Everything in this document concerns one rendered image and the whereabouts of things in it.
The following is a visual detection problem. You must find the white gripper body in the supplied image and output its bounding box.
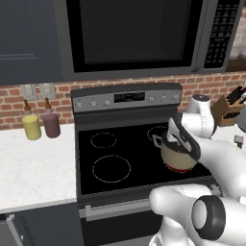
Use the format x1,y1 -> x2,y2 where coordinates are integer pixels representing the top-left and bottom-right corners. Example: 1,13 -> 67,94
165,130 -> 181,145

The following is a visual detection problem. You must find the black and steel stove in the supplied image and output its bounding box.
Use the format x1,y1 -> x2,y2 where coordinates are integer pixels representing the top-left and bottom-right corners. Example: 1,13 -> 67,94
69,83 -> 227,246

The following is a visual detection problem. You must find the wooden knife block with knives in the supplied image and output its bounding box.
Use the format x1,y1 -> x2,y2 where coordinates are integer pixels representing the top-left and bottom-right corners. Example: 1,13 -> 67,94
210,86 -> 246,128

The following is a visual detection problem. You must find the small grey object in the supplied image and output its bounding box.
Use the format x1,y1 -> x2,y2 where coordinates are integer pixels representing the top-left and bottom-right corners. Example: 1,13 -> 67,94
234,135 -> 245,149

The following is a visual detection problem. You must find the grey round appliance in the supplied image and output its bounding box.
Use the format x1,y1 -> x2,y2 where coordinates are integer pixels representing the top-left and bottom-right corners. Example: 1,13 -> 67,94
235,105 -> 246,133

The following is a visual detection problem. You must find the black microwave oven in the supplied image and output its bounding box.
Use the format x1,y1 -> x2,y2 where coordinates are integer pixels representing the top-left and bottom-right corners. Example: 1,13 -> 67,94
52,0 -> 246,83

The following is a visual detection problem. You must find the wooden shelf with white jars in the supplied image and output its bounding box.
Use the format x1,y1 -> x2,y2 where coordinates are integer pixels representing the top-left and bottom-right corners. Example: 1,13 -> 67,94
226,7 -> 246,73

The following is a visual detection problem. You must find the maroon cylinder bottle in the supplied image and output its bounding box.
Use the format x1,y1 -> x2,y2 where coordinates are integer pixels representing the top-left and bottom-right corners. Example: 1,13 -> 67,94
41,112 -> 62,139

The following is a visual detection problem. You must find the yellow cylinder bottle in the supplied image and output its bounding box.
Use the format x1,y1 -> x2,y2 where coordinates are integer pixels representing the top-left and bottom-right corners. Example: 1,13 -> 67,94
21,113 -> 42,141

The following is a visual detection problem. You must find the dark blue base cupboard front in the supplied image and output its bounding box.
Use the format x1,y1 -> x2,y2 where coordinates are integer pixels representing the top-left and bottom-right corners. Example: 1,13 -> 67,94
12,202 -> 85,246

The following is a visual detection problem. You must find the cream pot with grey handle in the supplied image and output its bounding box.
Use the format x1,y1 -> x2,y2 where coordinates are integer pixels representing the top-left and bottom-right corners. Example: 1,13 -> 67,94
152,129 -> 199,174

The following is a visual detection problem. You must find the steel oven door handle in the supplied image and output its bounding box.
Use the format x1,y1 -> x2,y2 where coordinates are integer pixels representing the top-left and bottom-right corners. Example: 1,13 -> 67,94
84,198 -> 156,222

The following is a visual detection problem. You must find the dark blue wall cupboard door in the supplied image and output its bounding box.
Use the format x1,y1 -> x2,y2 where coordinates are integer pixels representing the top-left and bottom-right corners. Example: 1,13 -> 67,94
0,0 -> 64,86

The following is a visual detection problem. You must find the grey cupboard handle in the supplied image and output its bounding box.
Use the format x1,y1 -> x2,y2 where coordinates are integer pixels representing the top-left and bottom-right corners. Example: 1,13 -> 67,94
5,213 -> 25,246

